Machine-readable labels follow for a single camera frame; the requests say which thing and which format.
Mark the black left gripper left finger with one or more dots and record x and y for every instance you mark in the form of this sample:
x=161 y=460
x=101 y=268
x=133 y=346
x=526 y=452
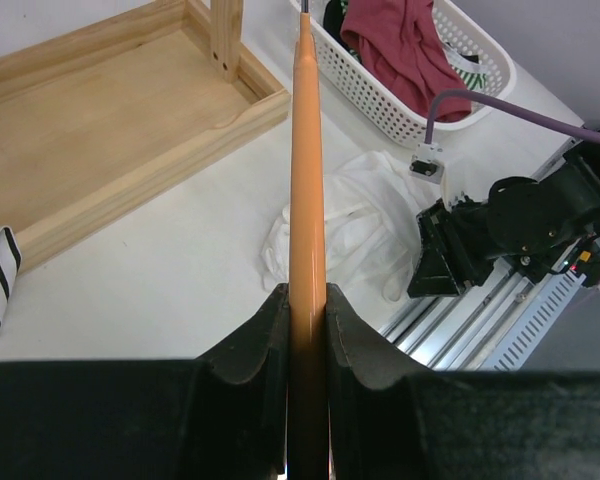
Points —
x=221 y=415

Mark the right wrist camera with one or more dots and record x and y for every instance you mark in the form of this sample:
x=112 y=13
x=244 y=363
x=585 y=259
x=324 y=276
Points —
x=428 y=163

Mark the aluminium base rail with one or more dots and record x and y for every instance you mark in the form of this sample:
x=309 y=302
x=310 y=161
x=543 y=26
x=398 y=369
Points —
x=461 y=332

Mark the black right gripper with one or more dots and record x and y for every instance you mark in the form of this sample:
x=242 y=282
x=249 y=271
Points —
x=454 y=248

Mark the black garment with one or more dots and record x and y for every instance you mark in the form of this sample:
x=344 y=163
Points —
x=335 y=20

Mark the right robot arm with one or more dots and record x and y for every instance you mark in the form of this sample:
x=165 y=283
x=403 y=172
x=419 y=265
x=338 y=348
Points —
x=521 y=217

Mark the grey slotted cable duct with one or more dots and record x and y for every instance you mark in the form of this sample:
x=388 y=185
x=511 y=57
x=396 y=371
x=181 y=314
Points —
x=533 y=324

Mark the white perforated laundry basket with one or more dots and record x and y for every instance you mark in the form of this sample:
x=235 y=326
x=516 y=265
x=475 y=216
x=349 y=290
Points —
x=458 y=32

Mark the wooden clothes rack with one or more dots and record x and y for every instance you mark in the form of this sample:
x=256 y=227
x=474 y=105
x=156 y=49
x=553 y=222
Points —
x=96 y=122

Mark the green white striped garment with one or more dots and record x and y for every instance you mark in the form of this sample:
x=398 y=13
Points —
x=468 y=67

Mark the red garment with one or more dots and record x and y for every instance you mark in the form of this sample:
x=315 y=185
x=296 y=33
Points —
x=398 y=44

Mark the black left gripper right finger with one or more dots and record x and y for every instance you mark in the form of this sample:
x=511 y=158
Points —
x=393 y=418

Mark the orange plastic hanger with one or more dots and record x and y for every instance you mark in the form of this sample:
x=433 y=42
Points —
x=308 y=430

